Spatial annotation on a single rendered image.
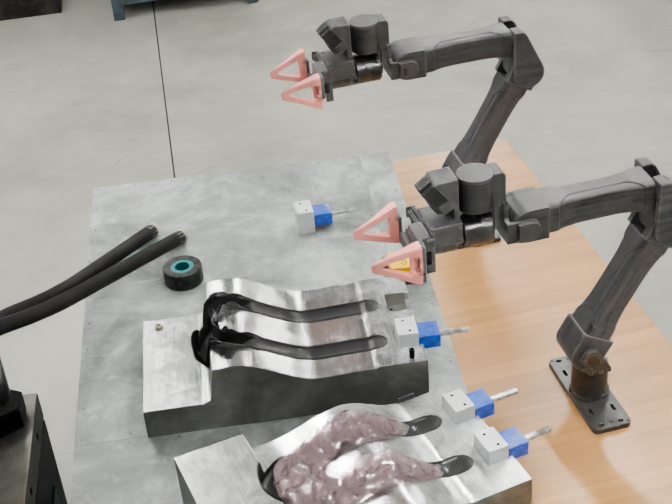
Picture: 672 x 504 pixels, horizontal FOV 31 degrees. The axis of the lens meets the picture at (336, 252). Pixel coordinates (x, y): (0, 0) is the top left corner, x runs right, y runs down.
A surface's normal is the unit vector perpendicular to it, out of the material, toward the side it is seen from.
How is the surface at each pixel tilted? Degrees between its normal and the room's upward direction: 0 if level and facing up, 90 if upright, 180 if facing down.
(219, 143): 0
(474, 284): 0
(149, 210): 0
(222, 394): 90
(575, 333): 60
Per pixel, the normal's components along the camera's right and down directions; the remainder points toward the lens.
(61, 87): -0.07, -0.82
